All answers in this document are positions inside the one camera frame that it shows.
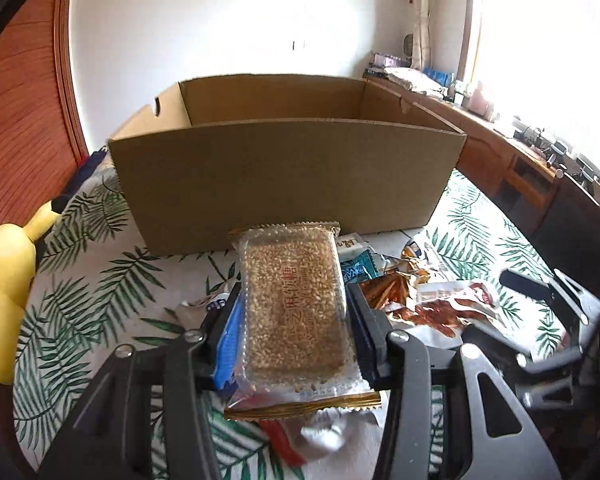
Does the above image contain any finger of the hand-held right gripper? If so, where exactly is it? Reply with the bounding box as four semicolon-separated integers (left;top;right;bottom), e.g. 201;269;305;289
500;269;600;326
462;325;588;411

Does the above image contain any yellow plush toy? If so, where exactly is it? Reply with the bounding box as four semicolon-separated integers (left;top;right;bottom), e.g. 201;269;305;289
0;199;68;386

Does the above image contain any blue snack packet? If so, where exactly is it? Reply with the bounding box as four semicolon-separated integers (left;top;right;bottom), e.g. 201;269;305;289
340;250;381;286

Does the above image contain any dark blue cloth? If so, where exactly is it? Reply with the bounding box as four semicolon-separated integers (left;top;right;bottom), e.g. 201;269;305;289
72;147;113;186

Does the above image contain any blue box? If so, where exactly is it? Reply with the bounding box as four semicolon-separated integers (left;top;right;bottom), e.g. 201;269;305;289
424;67;455;87

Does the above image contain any orange white snack packet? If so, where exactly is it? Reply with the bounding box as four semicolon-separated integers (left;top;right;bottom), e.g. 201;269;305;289
402;240;448;286

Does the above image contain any purple box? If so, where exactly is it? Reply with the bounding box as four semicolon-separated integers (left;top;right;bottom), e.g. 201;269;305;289
372;52;411;69

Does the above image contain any wooden cabinet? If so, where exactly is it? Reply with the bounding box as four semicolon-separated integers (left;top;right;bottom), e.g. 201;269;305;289
364;76;600;241

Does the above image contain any brown glossy snack packet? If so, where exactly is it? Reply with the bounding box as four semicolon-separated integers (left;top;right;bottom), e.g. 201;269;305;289
357;270;421;313

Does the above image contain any sesame candy packet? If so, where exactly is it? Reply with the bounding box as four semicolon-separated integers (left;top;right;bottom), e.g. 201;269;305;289
224;220;383;418

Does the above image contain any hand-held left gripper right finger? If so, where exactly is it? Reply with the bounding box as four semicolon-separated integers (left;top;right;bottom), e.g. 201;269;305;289
345;285;563;480

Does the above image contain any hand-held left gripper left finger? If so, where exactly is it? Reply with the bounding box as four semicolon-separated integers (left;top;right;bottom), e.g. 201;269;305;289
37;282;246;480

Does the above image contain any pink container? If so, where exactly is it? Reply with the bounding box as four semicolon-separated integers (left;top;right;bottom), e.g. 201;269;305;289
472;82;494;117

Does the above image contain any cardboard box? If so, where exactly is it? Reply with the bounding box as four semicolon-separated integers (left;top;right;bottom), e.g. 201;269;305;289
107;74;468;256

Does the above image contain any crumpled white wrapper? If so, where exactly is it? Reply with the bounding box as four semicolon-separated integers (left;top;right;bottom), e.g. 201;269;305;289
177;280;243;321

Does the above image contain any beige curtain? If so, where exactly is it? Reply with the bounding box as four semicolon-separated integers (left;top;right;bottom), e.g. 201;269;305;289
410;0;476;71

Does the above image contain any silver snack packet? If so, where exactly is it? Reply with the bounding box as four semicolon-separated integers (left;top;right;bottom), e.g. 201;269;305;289
300;410;351;453

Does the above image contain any wooden wardrobe door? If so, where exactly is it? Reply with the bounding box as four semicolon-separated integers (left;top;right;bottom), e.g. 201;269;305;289
0;0;91;231

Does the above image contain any red white meat snack packet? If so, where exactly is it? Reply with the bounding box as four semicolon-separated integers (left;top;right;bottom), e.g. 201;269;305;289
387;280;506;341

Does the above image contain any leaf-print bed sheet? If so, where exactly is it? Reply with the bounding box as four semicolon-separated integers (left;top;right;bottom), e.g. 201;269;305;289
12;165;581;480

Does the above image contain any window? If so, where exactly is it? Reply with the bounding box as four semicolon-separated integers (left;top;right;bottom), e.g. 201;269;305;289
472;0;600;126

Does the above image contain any white printed snack packet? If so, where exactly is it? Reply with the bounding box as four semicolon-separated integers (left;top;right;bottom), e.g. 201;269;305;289
340;232;368;261

